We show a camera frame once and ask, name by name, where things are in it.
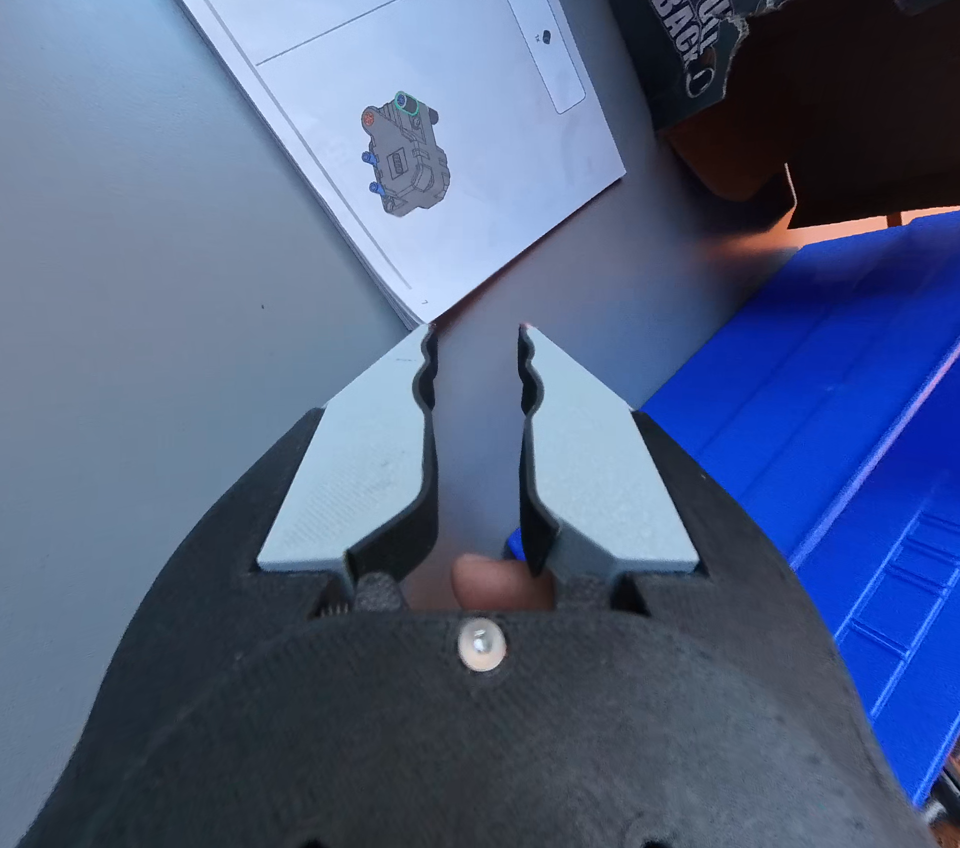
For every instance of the person's right hand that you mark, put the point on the person's right hand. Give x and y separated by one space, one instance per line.
491 585

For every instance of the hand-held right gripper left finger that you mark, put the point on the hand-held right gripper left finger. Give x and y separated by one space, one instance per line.
352 473

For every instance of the dark torn cardboard box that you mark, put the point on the dark torn cardboard box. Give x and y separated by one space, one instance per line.
825 112

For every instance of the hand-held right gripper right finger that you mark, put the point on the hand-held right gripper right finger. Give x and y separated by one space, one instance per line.
600 480

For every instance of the blue plastic tray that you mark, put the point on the blue plastic tray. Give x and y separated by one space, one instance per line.
825 413

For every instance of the white instruction booklet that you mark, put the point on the white instruction booklet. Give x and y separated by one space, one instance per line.
420 75

